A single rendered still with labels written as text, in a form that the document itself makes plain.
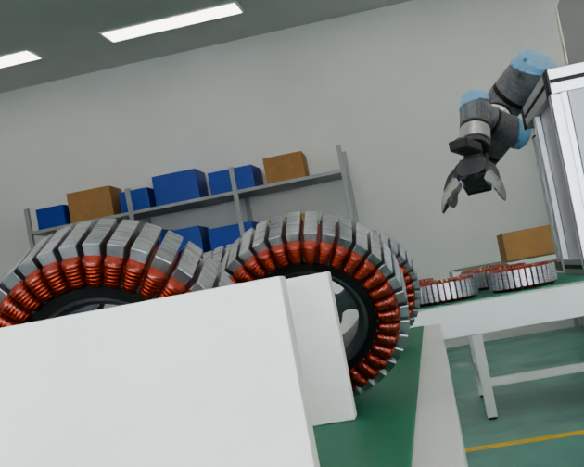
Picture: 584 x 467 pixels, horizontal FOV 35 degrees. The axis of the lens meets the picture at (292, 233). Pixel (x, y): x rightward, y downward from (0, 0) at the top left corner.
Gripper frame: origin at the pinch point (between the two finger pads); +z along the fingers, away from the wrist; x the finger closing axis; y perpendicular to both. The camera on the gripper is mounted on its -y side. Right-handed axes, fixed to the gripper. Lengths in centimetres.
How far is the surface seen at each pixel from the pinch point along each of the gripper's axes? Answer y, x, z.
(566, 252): -9.4, -22.9, 23.4
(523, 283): -42, -23, 49
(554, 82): -46, -31, 12
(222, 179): 372, 369, -370
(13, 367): -147, -35, 114
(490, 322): -46, -19, 58
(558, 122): -42, -30, 18
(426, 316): -50, -10, 57
